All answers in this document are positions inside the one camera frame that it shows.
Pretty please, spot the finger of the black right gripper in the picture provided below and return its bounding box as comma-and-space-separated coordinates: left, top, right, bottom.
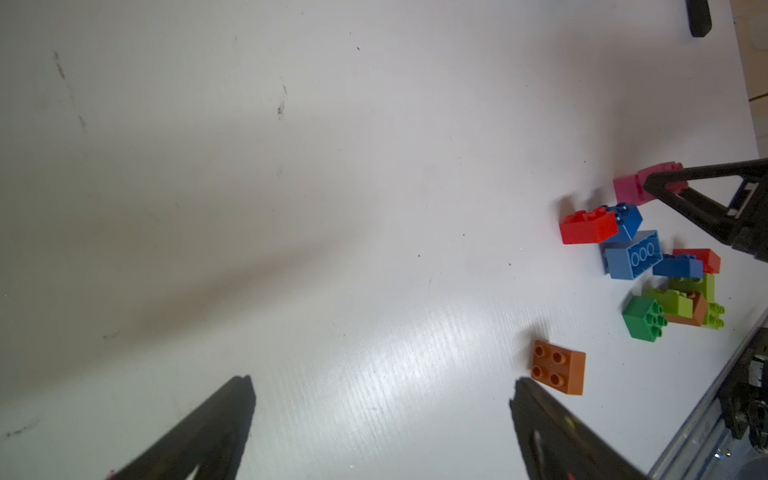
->
643, 158, 767, 262

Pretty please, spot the green black wrench tool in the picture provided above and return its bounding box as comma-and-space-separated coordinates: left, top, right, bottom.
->
685, 0, 712, 38

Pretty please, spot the lime green small lego brick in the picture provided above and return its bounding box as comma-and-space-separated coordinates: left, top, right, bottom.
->
702, 302, 725, 330

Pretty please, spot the blue long lego brick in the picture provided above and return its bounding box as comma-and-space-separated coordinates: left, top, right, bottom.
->
600, 230, 663, 280

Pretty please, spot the orange square lego brick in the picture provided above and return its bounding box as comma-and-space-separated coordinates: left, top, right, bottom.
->
531, 340, 587, 396

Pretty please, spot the brown lego brick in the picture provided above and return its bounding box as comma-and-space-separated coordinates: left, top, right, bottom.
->
664, 292, 708, 327

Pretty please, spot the red long lego brick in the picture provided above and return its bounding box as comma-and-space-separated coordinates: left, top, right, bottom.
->
559, 207, 618, 245

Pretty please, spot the dark blue small lego brick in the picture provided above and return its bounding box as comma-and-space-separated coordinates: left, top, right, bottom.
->
602, 203, 643, 244

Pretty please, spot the red small lego brick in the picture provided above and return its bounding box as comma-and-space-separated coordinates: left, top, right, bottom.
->
673, 249, 722, 275

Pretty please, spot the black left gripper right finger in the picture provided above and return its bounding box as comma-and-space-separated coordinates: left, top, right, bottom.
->
509, 377, 646, 480

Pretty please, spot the pink lego brick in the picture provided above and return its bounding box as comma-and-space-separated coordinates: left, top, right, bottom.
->
613, 162, 683, 206

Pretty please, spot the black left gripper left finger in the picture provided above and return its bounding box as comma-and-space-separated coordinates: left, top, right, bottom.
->
112, 376, 256, 479

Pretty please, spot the aluminium front rail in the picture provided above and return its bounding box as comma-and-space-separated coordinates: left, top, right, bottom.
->
648, 316, 767, 479

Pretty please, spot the green square lego brick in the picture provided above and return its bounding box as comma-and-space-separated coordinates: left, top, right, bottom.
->
622, 296, 668, 342

